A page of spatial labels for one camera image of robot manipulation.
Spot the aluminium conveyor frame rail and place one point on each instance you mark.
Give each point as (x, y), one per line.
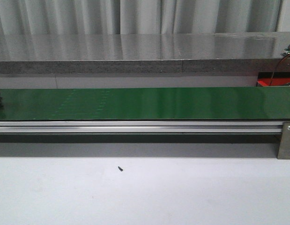
(158, 126)

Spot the grey stone counter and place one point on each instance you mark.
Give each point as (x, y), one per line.
(143, 53)

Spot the grey curtain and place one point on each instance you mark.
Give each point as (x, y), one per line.
(137, 16)

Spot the red plastic tray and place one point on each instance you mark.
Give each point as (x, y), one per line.
(279, 79)

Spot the metal conveyor support bracket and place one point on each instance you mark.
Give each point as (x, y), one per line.
(284, 148)

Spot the green conveyor belt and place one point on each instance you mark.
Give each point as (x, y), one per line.
(212, 103)

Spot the small green circuit board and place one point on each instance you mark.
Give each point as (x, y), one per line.
(286, 51)

